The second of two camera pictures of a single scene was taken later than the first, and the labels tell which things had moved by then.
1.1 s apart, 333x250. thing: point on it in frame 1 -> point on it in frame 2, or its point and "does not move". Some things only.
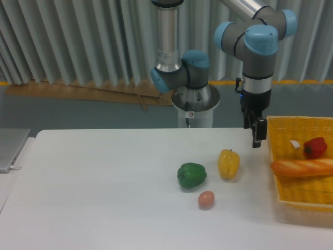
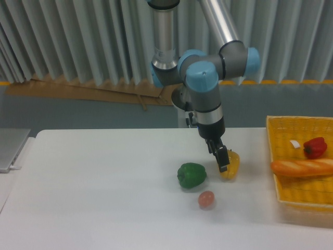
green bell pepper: x=191 y=175 does not move
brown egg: x=206 y=198 does not move
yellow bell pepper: x=228 y=162 does not move
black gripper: x=255 y=102 -> x=214 y=132
